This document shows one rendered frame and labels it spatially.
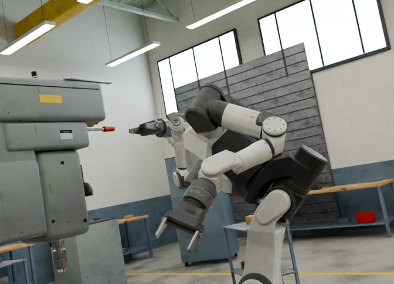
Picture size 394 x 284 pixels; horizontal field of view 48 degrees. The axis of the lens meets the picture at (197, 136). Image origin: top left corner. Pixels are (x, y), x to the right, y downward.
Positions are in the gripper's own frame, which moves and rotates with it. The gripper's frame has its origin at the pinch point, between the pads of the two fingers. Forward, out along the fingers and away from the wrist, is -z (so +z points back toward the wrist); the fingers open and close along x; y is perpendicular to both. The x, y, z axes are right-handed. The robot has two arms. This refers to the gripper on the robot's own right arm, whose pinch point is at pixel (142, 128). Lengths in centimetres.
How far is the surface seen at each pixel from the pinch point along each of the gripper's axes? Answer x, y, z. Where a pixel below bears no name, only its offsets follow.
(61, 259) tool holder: -7, 46, -44
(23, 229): 3, 33, -62
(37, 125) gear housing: 3, -2, -52
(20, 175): 3, 15, -61
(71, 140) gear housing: 2.7, 4.4, -39.6
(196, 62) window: -496, -255, 700
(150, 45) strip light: -461, -262, 514
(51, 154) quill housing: 0.3, 8.6, -47.1
